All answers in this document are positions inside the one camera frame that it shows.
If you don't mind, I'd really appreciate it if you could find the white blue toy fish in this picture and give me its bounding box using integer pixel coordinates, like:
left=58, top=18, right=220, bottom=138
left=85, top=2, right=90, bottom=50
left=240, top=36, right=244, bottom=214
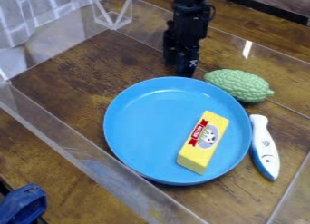
left=250, top=114, right=280, bottom=180

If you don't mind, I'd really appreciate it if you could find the green bumpy toy gourd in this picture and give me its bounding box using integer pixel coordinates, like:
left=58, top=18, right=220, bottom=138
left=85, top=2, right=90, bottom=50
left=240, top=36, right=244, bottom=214
left=203, top=69, right=274, bottom=102

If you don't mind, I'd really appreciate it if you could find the blue clamp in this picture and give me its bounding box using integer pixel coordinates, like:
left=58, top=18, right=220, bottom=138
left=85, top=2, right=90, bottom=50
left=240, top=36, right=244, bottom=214
left=0, top=183, right=47, bottom=224

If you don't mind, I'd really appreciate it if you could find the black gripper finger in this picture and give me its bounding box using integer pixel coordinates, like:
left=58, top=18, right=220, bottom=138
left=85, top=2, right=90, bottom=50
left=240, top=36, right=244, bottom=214
left=163, top=46, right=177, bottom=66
left=177, top=52, right=199, bottom=78

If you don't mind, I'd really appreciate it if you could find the blue round plate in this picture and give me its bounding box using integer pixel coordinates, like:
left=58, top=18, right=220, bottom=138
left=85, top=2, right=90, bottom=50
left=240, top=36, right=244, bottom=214
left=103, top=77, right=253, bottom=186

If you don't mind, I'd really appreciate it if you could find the yellow toy butter block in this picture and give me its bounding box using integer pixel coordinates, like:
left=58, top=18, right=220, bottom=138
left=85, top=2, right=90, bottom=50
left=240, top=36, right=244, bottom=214
left=177, top=111, right=230, bottom=175

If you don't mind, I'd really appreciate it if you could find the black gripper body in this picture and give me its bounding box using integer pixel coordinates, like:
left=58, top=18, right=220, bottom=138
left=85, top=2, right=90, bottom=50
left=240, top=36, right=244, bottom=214
left=163, top=0, right=216, bottom=54

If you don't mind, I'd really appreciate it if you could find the clear acrylic enclosure wall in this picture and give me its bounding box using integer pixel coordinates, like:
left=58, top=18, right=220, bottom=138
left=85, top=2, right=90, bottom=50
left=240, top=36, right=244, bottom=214
left=0, top=0, right=310, bottom=224

